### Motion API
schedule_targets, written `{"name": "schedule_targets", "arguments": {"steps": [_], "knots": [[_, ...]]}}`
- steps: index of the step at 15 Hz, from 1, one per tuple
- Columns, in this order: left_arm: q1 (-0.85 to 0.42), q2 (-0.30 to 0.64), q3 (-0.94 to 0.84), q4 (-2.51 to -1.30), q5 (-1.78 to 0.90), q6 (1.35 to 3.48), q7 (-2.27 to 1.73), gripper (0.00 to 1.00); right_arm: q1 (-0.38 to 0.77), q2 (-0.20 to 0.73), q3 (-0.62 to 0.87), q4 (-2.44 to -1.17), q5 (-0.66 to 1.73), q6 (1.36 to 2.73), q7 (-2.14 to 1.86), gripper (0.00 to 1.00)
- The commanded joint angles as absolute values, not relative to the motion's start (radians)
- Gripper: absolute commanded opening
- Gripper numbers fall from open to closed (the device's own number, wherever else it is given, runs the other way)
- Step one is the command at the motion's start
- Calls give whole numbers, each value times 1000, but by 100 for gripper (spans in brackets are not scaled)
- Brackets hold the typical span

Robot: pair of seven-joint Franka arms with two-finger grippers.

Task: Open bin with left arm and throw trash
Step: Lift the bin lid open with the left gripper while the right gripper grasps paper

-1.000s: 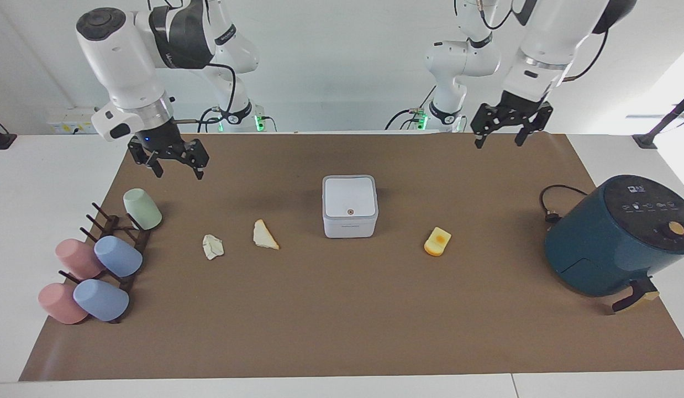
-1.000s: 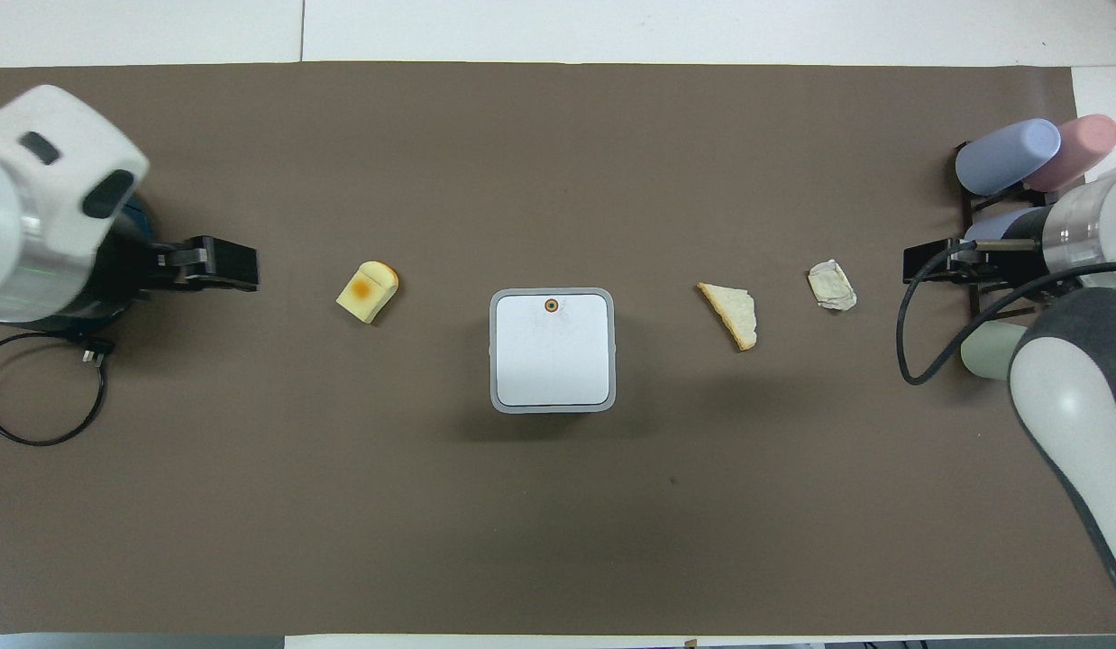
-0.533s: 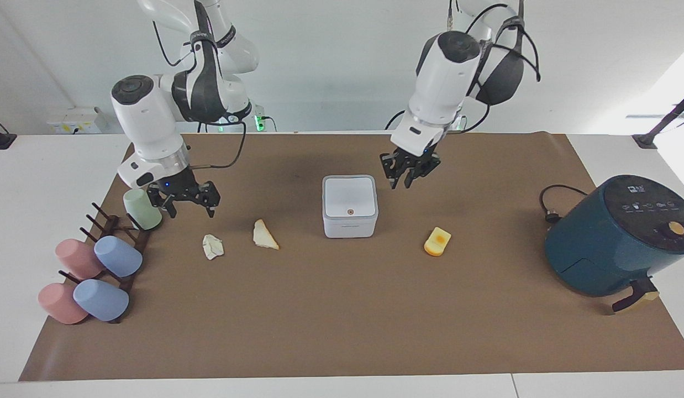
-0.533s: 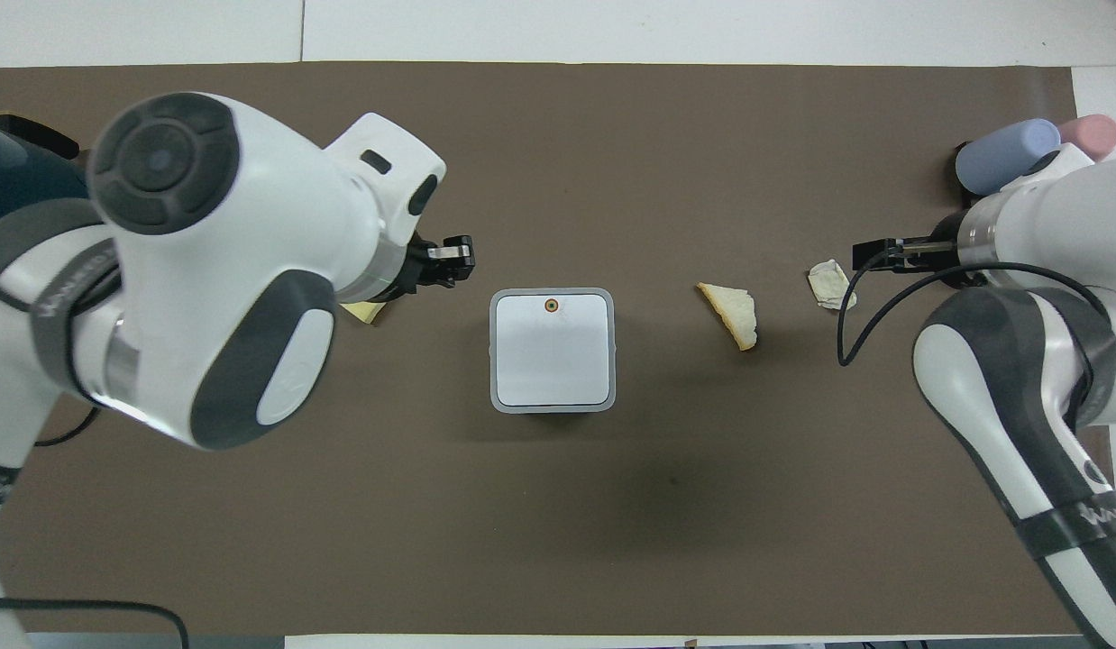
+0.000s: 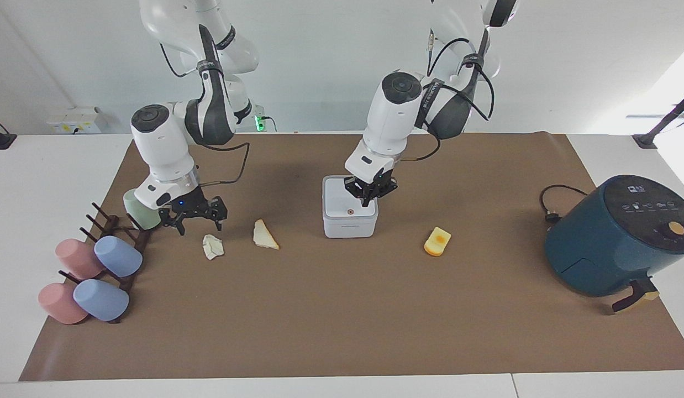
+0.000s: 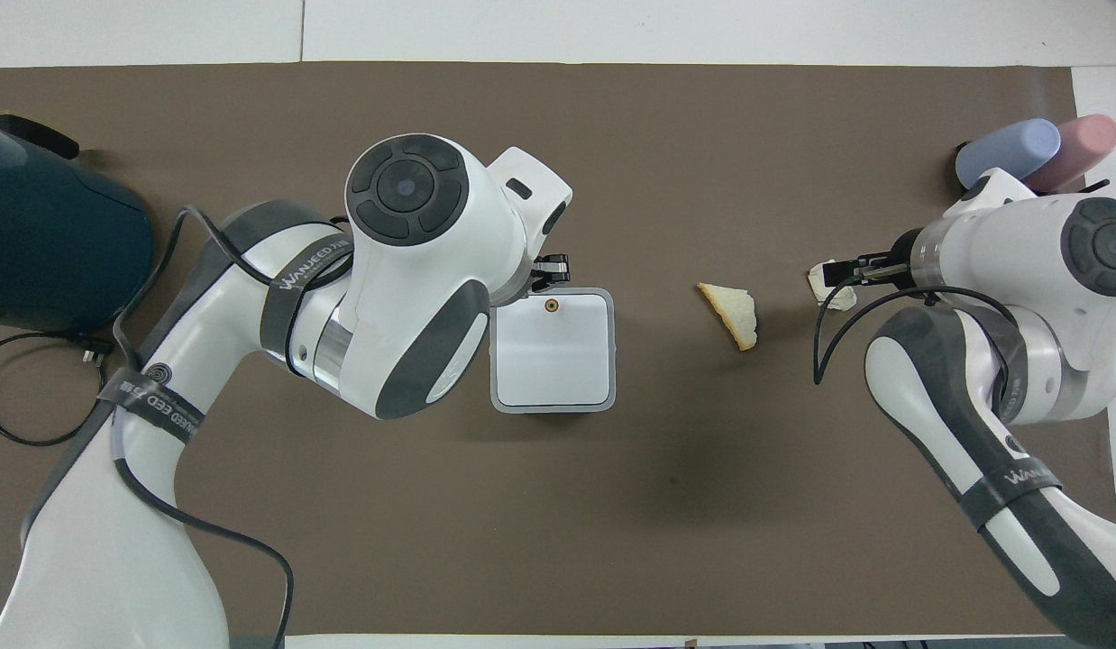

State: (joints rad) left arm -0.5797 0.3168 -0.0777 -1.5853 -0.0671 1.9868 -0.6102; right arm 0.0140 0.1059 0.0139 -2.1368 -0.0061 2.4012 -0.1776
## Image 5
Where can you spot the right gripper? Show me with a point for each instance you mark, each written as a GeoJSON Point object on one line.
{"type": "Point", "coordinates": [188, 205]}

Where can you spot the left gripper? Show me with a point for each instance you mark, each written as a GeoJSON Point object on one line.
{"type": "Point", "coordinates": [375, 181]}

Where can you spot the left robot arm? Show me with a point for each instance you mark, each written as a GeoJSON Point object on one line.
{"type": "Point", "coordinates": [390, 119]}

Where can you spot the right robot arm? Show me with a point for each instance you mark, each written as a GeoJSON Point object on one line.
{"type": "Point", "coordinates": [168, 149]}

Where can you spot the white square trash bin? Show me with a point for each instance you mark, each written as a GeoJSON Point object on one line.
{"type": "Point", "coordinates": [342, 218]}

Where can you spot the crumpled white paper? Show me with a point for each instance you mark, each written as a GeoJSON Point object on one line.
{"type": "Point", "coordinates": [212, 246]}

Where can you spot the green cup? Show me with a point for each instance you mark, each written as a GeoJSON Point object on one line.
{"type": "Point", "coordinates": [138, 213]}

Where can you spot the dark brown cup rack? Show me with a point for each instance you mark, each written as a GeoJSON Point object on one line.
{"type": "Point", "coordinates": [142, 239]}

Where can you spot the triangular bread slice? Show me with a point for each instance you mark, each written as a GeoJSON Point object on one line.
{"type": "Point", "coordinates": [263, 236]}

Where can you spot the yellow toy egg toast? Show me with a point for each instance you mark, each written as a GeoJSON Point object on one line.
{"type": "Point", "coordinates": [437, 242]}

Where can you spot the blue cup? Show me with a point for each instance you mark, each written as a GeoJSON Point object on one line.
{"type": "Point", "coordinates": [118, 256]}
{"type": "Point", "coordinates": [100, 300]}

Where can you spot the pink cup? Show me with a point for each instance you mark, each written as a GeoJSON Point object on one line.
{"type": "Point", "coordinates": [59, 304]}
{"type": "Point", "coordinates": [77, 258]}

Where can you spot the white power strip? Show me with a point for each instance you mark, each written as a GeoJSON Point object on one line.
{"type": "Point", "coordinates": [77, 120]}

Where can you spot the dark blue air fryer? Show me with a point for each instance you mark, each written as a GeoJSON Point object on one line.
{"type": "Point", "coordinates": [613, 243]}

